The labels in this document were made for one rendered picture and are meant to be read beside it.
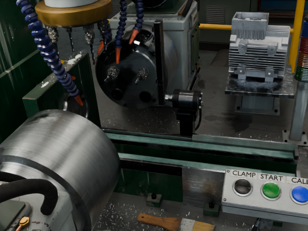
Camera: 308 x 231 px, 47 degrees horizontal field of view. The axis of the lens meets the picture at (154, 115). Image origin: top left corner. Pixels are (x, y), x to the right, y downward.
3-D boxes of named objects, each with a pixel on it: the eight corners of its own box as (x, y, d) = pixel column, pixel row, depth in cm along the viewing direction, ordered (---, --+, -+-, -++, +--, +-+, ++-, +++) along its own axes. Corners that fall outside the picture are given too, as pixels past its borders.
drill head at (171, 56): (90, 119, 119) (77, 48, 106) (129, 69, 153) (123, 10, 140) (162, 126, 113) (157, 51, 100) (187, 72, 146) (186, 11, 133)
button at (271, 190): (261, 200, 65) (262, 195, 64) (262, 184, 67) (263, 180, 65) (278, 202, 64) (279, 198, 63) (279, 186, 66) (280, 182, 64)
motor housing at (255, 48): (227, 81, 136) (228, 33, 126) (235, 62, 151) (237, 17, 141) (282, 86, 129) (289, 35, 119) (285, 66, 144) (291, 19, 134)
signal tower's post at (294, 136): (282, 144, 120) (300, 20, 98) (282, 131, 126) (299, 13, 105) (308, 146, 118) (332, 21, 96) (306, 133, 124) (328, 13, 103)
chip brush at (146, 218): (134, 225, 94) (134, 222, 94) (141, 211, 98) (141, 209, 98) (212, 242, 88) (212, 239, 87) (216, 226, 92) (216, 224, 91)
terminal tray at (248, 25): (230, 39, 131) (231, 19, 127) (235, 30, 140) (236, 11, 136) (264, 41, 127) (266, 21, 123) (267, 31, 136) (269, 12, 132)
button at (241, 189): (233, 195, 66) (233, 191, 65) (234, 181, 68) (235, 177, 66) (250, 198, 65) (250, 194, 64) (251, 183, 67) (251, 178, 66)
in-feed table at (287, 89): (223, 118, 136) (224, 90, 130) (230, 86, 158) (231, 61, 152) (290, 123, 130) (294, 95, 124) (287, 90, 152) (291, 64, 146)
